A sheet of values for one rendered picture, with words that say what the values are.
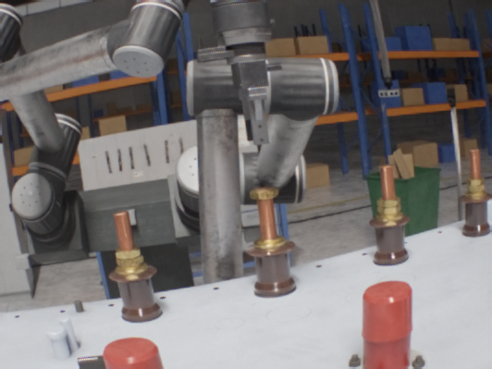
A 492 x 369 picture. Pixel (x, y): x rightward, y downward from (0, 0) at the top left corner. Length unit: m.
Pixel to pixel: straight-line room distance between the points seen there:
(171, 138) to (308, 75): 4.49
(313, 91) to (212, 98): 0.24
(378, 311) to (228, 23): 0.60
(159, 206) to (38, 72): 1.52
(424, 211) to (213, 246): 4.19
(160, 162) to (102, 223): 3.20
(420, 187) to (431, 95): 5.32
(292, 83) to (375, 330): 0.84
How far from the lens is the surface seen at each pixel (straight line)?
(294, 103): 1.46
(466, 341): 0.87
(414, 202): 5.37
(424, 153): 10.47
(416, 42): 10.56
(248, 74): 1.05
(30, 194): 2.29
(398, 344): 0.75
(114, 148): 5.83
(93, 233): 2.76
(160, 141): 5.88
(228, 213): 1.46
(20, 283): 5.79
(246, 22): 1.07
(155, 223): 2.72
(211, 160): 1.45
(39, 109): 2.08
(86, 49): 1.18
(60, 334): 0.97
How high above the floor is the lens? 1.77
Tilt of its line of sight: 9 degrees down
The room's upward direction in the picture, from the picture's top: 7 degrees counter-clockwise
